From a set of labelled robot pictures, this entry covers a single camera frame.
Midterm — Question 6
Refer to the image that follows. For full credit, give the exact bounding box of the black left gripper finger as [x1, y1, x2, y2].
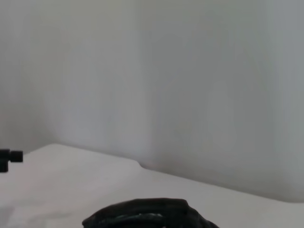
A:
[0, 149, 24, 173]

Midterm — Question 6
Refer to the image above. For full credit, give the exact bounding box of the black round teapot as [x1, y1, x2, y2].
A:
[82, 198, 220, 228]

